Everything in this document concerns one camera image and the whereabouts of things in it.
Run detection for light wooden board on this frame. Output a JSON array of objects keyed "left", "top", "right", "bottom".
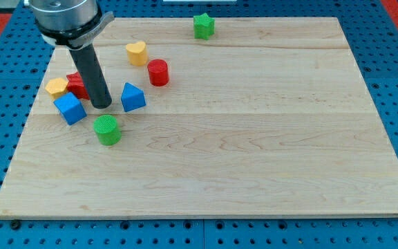
[{"left": 0, "top": 17, "right": 398, "bottom": 220}]

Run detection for blue triangle block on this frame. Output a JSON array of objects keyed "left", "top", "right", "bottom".
[{"left": 121, "top": 82, "right": 146, "bottom": 112}]

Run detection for yellow hexagon block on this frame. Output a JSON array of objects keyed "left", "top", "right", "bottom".
[{"left": 45, "top": 77, "right": 68, "bottom": 100}]

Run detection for green cylinder block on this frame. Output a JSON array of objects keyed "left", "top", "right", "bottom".
[{"left": 93, "top": 115, "right": 122, "bottom": 146}]

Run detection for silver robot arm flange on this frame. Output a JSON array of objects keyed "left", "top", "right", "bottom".
[{"left": 23, "top": 0, "right": 115, "bottom": 50}]

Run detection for red star block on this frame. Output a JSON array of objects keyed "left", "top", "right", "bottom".
[{"left": 66, "top": 72, "right": 90, "bottom": 100}]

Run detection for yellow heart block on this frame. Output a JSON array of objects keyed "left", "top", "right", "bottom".
[{"left": 126, "top": 41, "right": 149, "bottom": 66}]

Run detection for blue cube block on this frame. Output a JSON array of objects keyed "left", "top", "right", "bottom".
[{"left": 53, "top": 93, "right": 87, "bottom": 125}]

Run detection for green star block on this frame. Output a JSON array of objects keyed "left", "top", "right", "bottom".
[{"left": 193, "top": 13, "right": 215, "bottom": 40}]

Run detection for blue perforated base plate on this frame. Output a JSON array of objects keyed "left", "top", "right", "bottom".
[{"left": 0, "top": 1, "right": 398, "bottom": 248}]

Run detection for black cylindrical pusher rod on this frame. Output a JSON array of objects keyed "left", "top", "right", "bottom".
[{"left": 70, "top": 44, "right": 112, "bottom": 109}]

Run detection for red cylinder block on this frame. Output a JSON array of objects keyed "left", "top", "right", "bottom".
[{"left": 147, "top": 59, "right": 169, "bottom": 86}]

